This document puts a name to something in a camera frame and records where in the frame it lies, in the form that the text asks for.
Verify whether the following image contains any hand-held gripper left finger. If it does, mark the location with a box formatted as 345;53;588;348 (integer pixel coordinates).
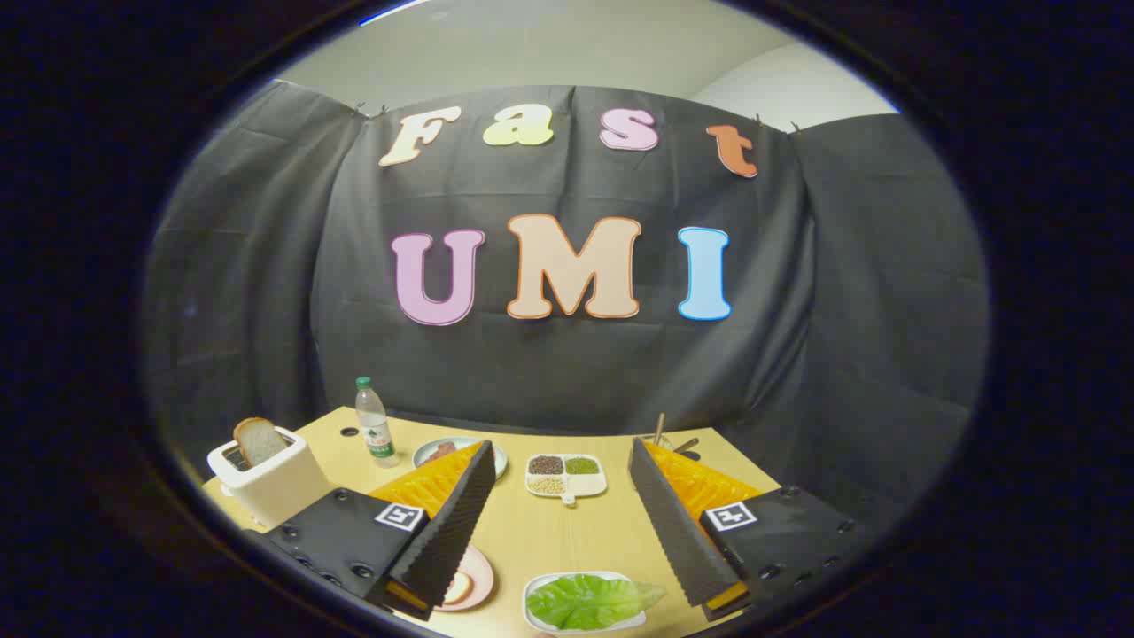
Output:
244;439;497;621

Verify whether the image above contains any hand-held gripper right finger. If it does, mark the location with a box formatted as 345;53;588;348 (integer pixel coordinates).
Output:
629;437;874;621

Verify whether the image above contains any green lettuce leaf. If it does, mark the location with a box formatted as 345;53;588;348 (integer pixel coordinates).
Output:
527;574;667;632

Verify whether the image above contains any brown crust bread slice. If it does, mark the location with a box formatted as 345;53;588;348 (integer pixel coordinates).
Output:
233;417;289;468

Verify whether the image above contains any pale green plate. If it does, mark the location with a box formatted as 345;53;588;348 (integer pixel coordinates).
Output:
413;437;509;481

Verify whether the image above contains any pink plate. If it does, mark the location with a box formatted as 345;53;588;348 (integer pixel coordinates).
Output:
434;543;495;612

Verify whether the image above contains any clear glass utensil cup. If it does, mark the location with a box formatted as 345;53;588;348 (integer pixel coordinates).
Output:
649;432;701;462

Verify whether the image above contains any white divided dish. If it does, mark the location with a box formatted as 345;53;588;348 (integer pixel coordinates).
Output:
524;453;609;506

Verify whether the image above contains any white square plate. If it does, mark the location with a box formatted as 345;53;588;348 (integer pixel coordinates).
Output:
523;571;652;635

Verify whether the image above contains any clear water bottle green cap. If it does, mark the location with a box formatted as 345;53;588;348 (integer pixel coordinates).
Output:
355;377;400;469

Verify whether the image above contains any white toaster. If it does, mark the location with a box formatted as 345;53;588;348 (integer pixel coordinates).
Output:
206;425;333;530

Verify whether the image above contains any black backdrop cloth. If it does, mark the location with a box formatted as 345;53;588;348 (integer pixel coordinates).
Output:
142;80;991;533

